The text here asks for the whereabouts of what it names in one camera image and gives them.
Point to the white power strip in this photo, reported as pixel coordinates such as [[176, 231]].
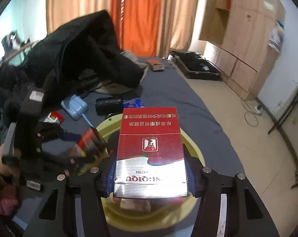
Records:
[[257, 109]]

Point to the brown wallet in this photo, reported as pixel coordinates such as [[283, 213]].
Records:
[[155, 65]]

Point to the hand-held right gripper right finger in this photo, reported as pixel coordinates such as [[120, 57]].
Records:
[[192, 177]]

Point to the red and white cigarette pack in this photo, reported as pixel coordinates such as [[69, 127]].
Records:
[[54, 117]]

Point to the black cylindrical pouch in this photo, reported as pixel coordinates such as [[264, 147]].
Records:
[[108, 106]]

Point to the dark blue bed sheet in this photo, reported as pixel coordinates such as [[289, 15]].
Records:
[[188, 103]]

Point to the beige cloth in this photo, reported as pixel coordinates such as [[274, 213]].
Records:
[[119, 86]]

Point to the wooden wardrobe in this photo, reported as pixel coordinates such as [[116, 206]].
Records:
[[245, 29]]

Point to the blue foil packet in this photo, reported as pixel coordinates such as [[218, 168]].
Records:
[[133, 103]]

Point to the white plastic bag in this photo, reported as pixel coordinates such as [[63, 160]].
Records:
[[275, 37]]

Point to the pale yellow plastic basin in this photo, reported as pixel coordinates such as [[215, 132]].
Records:
[[107, 128]]

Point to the red and silver cigarette carton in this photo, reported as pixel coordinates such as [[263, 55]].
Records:
[[149, 138]]

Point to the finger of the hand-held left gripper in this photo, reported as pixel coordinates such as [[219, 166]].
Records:
[[77, 161], [70, 137]]

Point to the black and red cigarette carton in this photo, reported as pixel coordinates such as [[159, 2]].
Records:
[[92, 142]]

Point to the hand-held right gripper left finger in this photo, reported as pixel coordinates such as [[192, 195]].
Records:
[[110, 180]]

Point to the light blue pill box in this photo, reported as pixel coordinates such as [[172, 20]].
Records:
[[75, 107]]

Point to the orange and beige curtain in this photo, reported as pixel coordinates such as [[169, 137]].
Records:
[[139, 12]]

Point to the black jacket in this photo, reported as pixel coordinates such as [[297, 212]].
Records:
[[84, 49]]

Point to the black suitcase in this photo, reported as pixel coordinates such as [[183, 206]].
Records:
[[200, 66]]

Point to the black-legged folding table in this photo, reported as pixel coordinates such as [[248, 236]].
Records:
[[287, 113]]

